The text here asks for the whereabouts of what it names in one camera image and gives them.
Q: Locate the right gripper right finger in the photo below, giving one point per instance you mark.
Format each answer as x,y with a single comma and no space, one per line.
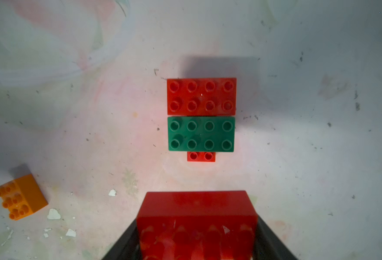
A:
268,246

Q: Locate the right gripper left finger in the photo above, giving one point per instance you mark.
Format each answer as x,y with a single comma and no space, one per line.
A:
127,246

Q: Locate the red lego brick front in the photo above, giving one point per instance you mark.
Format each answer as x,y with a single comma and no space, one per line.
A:
202,225

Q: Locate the red lego brick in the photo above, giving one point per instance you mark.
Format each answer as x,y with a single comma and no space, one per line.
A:
202,97
201,157
202,225

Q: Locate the orange lego brick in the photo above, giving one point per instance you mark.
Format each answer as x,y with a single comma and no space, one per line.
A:
22,197

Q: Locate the green long lego brick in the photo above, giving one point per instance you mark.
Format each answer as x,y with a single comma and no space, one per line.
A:
201,134

